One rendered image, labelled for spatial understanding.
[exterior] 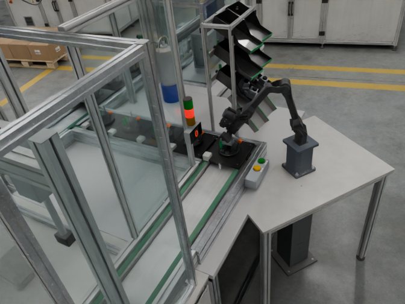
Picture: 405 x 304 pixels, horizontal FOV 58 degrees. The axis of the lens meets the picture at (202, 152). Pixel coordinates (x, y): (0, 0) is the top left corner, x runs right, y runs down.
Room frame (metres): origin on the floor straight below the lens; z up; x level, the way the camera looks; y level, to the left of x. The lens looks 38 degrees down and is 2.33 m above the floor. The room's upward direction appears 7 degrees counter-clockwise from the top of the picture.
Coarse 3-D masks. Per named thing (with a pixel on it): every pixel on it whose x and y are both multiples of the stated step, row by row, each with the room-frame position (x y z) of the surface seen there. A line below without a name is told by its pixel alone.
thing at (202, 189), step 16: (192, 176) 1.58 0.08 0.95; (208, 176) 1.60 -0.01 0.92; (224, 176) 1.58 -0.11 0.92; (192, 192) 1.48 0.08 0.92; (208, 192) 1.46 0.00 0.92; (224, 192) 1.42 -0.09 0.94; (192, 208) 1.36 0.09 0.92; (208, 208) 1.34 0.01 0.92; (192, 224) 1.25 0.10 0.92; (192, 240) 1.12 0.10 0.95
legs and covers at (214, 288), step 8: (256, 256) 1.53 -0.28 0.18; (256, 264) 1.47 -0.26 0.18; (248, 272) 1.42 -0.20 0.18; (208, 280) 0.99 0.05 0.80; (216, 280) 1.01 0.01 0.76; (248, 280) 1.35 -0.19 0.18; (216, 288) 1.01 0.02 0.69; (240, 288) 1.31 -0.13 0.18; (248, 288) 1.32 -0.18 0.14; (216, 296) 0.99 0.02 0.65; (240, 296) 1.25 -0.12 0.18
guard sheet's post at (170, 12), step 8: (168, 0) 1.65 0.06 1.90; (168, 8) 1.65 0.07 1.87; (168, 16) 1.65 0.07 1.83; (176, 40) 1.66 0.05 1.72; (176, 48) 1.65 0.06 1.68; (176, 56) 1.65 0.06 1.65; (176, 64) 1.65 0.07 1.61; (184, 96) 1.66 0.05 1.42; (184, 120) 1.65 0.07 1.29; (192, 144) 1.67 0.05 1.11; (192, 152) 1.67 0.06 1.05; (192, 160) 1.65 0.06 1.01
